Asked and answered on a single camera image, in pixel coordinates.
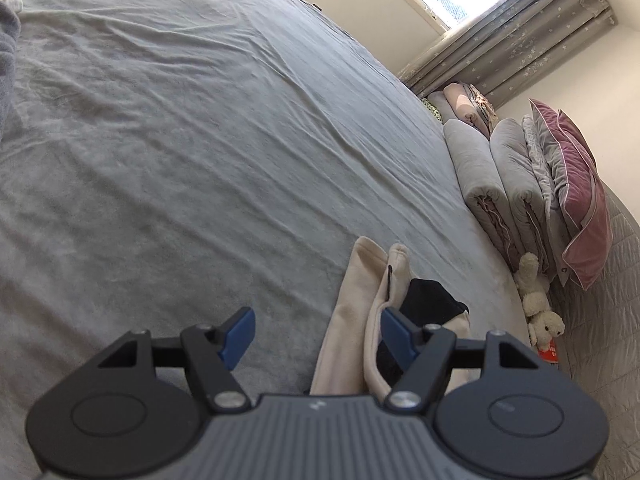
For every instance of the light grey patterned quilt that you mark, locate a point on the light grey patterned quilt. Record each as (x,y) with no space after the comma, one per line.
(540,165)

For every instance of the red paperback book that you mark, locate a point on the red paperback book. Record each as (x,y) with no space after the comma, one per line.
(550,353)

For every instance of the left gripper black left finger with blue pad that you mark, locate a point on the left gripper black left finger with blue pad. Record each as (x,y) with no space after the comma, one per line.
(140,403)

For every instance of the grey bed sheet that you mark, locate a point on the grey bed sheet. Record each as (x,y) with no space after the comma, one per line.
(165,162)

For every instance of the grey right window curtain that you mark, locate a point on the grey right window curtain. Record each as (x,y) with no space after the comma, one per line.
(509,47)

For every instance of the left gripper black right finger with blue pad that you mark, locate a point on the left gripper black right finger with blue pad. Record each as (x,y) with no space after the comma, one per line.
(493,405)

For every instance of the folded grey quilt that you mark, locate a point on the folded grey quilt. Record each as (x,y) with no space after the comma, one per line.
(482,188)
(542,232)

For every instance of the beige black raglan bear shirt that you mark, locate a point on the beige black raglan bear shirt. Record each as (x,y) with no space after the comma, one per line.
(353,358)

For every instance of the upper folded grey quilt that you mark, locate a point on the upper folded grey quilt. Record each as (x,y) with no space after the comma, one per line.
(542,232)

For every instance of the grey folded garment pile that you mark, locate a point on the grey folded garment pile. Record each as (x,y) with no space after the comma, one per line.
(9,33)

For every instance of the grey quilted headboard cover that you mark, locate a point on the grey quilted headboard cover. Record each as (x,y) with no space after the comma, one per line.
(600,346)

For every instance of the white plush toy dog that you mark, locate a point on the white plush toy dog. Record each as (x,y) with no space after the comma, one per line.
(543,324)

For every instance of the lower folded grey quilt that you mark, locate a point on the lower folded grey quilt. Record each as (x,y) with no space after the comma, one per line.
(482,188)

